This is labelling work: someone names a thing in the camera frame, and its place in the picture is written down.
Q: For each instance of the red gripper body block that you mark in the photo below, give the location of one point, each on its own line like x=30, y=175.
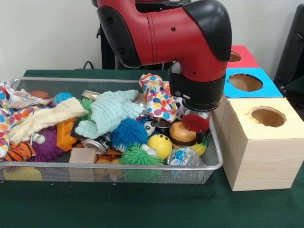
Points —
x=195, y=122

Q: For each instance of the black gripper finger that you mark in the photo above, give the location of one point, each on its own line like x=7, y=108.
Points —
x=203, y=137

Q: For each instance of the clear plastic bottle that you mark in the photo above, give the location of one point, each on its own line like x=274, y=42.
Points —
x=184, y=156

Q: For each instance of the colourful polka-dot cloth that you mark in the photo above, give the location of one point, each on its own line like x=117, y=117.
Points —
x=159, y=99

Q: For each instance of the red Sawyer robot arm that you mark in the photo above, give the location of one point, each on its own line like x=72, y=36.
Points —
x=171, y=33

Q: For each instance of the wooden box with three holes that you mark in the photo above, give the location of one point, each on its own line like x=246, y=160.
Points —
x=266, y=161

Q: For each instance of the shallow clear mesh bin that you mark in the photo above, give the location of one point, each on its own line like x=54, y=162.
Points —
x=95, y=173

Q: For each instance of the yellow banana toy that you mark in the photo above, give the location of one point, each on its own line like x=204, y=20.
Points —
x=199, y=148

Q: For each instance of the wooden burger toy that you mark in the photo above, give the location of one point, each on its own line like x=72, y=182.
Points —
x=182, y=134

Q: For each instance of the yellow ball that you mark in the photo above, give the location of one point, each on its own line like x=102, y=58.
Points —
x=160, y=146

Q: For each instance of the mint green knit cloth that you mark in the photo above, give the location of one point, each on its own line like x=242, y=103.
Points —
x=109, y=111

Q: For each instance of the dark green tablecloth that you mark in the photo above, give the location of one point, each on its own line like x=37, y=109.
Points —
x=142, y=204

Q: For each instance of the black drink can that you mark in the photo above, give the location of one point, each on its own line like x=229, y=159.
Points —
x=97, y=143

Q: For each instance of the dark green side table cloth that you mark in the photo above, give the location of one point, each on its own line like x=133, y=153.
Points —
x=295, y=85

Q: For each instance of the green spiky ball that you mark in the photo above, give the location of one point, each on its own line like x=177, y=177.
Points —
x=86, y=103

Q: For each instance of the black floor stand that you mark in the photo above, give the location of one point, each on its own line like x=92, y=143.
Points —
x=292, y=52

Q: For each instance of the cream cloth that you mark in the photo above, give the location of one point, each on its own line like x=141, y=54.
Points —
x=42, y=118

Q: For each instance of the white plastic bag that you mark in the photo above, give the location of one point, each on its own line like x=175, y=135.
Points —
x=9, y=114

